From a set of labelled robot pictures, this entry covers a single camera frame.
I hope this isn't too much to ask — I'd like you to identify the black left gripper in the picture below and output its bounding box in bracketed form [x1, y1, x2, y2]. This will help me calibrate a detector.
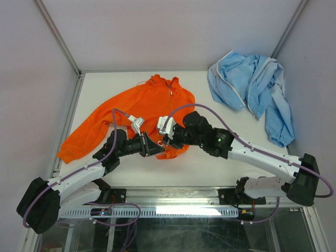
[117, 131, 165, 158]

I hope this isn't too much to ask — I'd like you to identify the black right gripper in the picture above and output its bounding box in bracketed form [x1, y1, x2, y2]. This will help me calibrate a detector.
[161, 124, 204, 150]

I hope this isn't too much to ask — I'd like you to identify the orange zip jacket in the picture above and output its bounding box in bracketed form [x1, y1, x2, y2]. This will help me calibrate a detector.
[57, 75, 195, 163]

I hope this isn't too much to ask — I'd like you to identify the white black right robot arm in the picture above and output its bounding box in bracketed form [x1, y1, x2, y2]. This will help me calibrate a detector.
[158, 111, 319, 206]

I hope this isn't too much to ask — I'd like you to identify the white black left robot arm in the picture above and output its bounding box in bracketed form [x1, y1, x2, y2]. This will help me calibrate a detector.
[16, 129, 164, 234]

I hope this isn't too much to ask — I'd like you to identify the light blue zip jacket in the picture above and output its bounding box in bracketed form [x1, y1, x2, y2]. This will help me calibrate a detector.
[207, 50, 295, 148]

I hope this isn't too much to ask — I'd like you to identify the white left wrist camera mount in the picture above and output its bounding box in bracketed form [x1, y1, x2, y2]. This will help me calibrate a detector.
[128, 115, 145, 135]

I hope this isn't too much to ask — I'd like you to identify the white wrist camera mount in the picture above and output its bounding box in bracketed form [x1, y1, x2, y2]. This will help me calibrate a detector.
[128, 115, 145, 135]
[156, 116, 176, 139]

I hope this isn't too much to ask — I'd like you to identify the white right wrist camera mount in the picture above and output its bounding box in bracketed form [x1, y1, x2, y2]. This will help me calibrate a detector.
[156, 116, 176, 139]

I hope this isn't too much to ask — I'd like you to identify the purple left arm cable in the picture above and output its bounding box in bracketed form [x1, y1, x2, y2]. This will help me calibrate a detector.
[22, 108, 142, 228]

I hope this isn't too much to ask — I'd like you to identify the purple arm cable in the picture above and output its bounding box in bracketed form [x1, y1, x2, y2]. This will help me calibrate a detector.
[22, 108, 142, 228]
[160, 103, 334, 225]

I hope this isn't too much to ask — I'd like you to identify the aluminium front rail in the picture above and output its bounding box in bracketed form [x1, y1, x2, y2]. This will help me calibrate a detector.
[60, 183, 303, 211]

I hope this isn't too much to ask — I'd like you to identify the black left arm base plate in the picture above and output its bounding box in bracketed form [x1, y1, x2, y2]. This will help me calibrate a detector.
[89, 188, 127, 205]

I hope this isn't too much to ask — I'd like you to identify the white slotted cable duct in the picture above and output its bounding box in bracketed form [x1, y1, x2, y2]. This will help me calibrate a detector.
[60, 206, 239, 219]

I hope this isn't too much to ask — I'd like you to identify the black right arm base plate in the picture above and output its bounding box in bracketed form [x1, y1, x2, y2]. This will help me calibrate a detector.
[218, 188, 266, 206]

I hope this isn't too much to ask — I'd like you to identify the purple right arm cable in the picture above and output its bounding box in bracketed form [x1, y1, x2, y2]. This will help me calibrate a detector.
[160, 103, 334, 225]

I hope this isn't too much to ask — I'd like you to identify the right aluminium corner post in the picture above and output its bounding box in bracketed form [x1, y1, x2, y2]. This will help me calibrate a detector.
[271, 0, 310, 59]

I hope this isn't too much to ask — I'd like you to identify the aluminium corner post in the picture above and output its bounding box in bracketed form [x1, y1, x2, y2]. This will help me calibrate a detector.
[271, 0, 310, 59]
[33, 0, 81, 77]

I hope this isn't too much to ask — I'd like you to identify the left aluminium corner post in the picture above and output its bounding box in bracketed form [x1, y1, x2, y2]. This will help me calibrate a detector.
[33, 0, 81, 77]

